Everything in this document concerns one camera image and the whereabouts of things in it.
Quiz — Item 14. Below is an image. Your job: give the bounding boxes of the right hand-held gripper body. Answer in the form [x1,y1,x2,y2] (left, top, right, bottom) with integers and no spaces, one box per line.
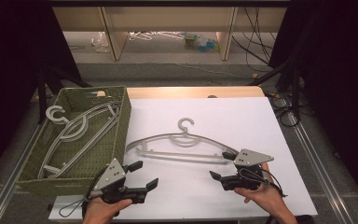
[221,147,275,191]

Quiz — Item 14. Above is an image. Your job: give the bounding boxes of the metal floor rail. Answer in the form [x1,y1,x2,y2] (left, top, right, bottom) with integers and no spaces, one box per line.
[0,124,45,224]
[287,113,355,224]

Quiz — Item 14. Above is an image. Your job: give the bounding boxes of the colourful plastic item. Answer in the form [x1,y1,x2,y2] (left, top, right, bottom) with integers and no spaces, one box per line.
[184,32,221,53]

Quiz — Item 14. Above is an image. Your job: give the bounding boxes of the person's left hand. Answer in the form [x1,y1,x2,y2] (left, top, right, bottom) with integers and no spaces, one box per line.
[81,195,133,224]

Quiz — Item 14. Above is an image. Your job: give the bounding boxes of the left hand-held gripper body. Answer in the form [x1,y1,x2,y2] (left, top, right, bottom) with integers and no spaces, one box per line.
[87,157,147,205]

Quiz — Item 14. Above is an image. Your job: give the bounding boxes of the black cable bundle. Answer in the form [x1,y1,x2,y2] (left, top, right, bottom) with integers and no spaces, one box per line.
[231,7,281,66]

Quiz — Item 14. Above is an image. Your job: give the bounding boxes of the clear plastic bag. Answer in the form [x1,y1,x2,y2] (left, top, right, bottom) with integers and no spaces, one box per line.
[90,32,110,53]

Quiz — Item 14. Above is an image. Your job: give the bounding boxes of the beige office desk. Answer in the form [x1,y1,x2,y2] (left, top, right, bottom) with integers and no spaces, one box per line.
[51,6,288,63]

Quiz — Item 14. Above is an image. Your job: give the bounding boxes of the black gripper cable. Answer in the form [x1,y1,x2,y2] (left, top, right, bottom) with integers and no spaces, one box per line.
[238,167,289,199]
[58,174,108,218]

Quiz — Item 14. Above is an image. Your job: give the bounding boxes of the person's right hand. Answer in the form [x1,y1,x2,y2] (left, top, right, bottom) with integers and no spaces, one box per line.
[232,162,289,217]

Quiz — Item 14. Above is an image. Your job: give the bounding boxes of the white hangers on floor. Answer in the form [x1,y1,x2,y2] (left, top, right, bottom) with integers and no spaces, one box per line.
[128,30,186,42]

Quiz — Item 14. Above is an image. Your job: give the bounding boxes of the grey plastic clothes hanger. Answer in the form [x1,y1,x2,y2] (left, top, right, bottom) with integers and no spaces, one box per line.
[125,117,241,166]
[37,105,121,180]
[38,105,121,180]

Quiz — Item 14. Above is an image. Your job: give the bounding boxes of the green woven basket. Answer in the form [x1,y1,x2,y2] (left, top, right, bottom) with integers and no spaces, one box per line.
[16,85,133,198]

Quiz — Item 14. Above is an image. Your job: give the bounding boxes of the thin floor cable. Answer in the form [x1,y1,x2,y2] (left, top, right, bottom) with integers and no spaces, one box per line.
[143,62,257,79]

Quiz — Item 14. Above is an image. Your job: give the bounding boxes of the black curtain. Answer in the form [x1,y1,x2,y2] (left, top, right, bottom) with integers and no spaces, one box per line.
[0,0,83,188]
[268,0,358,216]

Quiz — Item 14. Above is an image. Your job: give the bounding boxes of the black metal stand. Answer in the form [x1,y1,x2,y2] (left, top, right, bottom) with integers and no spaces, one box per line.
[36,63,91,125]
[248,60,302,120]

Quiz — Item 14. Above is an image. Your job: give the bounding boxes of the white table mat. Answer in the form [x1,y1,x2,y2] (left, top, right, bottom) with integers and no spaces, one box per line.
[48,96,319,222]

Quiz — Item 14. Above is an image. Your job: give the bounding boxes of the black floor cables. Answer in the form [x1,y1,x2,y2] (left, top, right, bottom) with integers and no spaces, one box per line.
[268,91,301,128]

